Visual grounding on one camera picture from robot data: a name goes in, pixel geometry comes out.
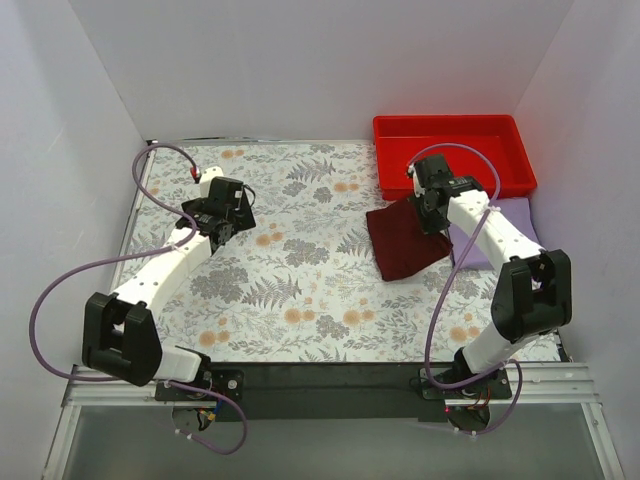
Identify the dark red t shirt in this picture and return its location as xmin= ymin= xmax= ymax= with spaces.
xmin=366 ymin=199 xmax=452 ymax=282

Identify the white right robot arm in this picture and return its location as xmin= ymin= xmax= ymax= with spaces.
xmin=407 ymin=154 xmax=572 ymax=398

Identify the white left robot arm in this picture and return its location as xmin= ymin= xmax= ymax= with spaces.
xmin=82 ymin=168 xmax=256 ymax=400

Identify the red plastic bin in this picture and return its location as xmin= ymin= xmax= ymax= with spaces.
xmin=373 ymin=115 xmax=537 ymax=201

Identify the folded purple t shirt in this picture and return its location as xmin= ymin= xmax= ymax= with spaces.
xmin=448 ymin=197 xmax=539 ymax=270

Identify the floral table mat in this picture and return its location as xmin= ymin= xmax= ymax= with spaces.
xmin=128 ymin=143 xmax=497 ymax=362

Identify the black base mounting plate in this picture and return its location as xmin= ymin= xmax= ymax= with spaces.
xmin=154 ymin=361 xmax=514 ymax=424

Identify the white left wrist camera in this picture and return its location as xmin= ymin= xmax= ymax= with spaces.
xmin=190 ymin=166 xmax=223 ymax=197

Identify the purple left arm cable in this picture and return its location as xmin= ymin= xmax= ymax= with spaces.
xmin=28 ymin=143 xmax=249 ymax=455

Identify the aluminium frame rail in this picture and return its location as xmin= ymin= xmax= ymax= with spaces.
xmin=44 ymin=362 xmax=623 ymax=479

